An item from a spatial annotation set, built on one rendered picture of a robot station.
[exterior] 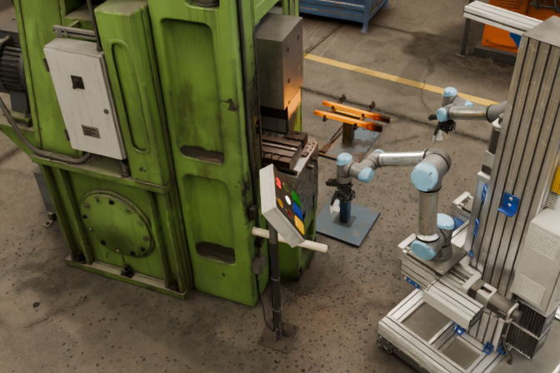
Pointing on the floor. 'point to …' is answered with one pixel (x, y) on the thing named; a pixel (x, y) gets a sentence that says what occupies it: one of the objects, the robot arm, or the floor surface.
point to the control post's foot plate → (284, 343)
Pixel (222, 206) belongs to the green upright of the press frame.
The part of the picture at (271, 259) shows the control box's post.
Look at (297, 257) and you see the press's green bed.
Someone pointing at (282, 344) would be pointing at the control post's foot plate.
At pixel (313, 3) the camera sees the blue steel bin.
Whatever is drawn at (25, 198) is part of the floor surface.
